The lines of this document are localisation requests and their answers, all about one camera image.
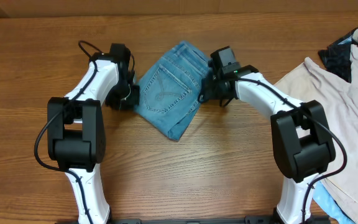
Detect light blue denim jeans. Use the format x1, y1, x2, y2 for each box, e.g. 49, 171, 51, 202
135, 41, 209, 141

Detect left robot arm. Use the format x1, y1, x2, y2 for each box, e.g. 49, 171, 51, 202
41, 44, 140, 223

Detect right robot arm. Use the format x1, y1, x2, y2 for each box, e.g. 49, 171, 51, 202
198, 46, 336, 223

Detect dark patterned garment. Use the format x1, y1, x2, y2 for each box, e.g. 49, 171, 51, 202
318, 27, 358, 83

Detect beige cloth garment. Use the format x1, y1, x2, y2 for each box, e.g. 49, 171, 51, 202
275, 29, 358, 223

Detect light blue cloth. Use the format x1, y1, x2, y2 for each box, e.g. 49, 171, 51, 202
313, 181, 355, 224

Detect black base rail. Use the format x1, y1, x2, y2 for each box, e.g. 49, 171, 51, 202
54, 214, 332, 224

